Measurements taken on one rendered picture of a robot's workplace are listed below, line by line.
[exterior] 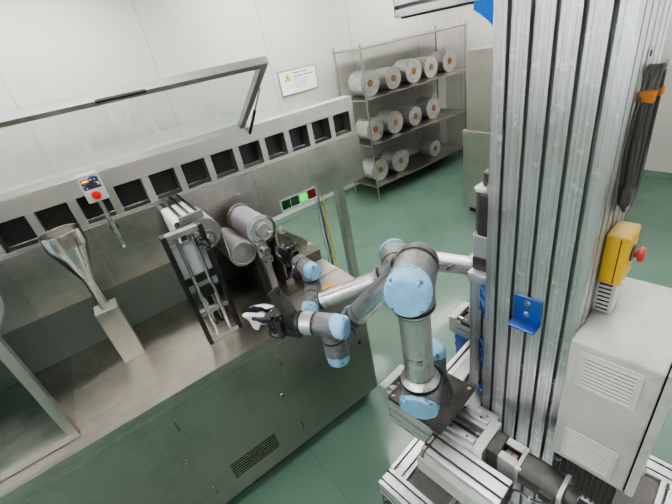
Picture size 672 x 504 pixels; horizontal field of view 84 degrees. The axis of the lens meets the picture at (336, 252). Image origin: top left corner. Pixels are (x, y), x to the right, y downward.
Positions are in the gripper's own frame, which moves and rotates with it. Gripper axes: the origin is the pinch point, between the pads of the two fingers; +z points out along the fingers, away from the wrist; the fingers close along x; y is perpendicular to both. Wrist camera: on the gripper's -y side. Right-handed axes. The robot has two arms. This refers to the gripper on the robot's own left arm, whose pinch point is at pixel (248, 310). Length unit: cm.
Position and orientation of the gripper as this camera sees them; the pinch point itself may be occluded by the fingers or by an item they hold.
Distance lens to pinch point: 130.2
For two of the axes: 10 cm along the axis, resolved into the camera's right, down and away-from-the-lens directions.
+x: 3.7, -4.0, 8.4
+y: 1.3, 9.1, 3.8
